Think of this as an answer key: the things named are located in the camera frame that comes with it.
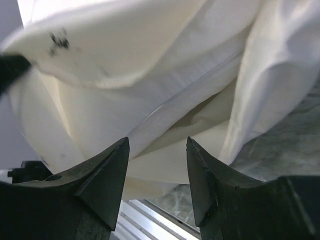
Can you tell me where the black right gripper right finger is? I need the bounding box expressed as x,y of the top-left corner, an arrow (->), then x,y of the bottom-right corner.
186,138 -> 320,240

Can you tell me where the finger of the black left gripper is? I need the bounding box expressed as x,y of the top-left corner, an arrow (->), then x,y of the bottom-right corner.
0,55 -> 31,96

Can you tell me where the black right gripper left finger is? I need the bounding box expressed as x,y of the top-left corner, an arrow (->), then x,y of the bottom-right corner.
0,137 -> 130,240

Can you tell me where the cream pillowcase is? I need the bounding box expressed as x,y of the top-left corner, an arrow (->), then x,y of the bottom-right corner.
0,0 -> 320,200

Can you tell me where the white pillow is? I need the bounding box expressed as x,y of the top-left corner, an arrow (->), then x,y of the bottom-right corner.
127,37 -> 245,158

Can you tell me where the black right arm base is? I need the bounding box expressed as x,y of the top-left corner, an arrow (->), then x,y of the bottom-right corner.
7,160 -> 52,184

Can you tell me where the aluminium mounting rail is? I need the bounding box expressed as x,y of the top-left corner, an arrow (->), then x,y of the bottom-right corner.
114,193 -> 201,240

